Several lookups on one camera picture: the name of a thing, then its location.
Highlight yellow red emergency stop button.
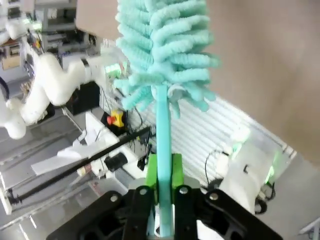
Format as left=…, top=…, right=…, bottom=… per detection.
left=106, top=109, right=125, bottom=128

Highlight teal microfibre duster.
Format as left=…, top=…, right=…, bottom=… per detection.
left=113, top=0, right=222, bottom=237

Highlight black equipment box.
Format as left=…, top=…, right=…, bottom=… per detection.
left=70, top=81, right=101, bottom=116

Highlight white folded sheets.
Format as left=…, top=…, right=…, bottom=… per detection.
left=31, top=112, right=121, bottom=176

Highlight small black device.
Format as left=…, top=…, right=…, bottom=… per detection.
left=104, top=152, right=127, bottom=171

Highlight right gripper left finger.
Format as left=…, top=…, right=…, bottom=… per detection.
left=46, top=153, right=158, bottom=240

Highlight aluminium profile base plate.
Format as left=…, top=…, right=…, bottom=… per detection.
left=134, top=96, right=291, bottom=176

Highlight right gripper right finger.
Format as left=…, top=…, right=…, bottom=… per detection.
left=171, top=153, right=283, bottom=240

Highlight long black rod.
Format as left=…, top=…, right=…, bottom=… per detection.
left=7, top=126, right=152, bottom=201

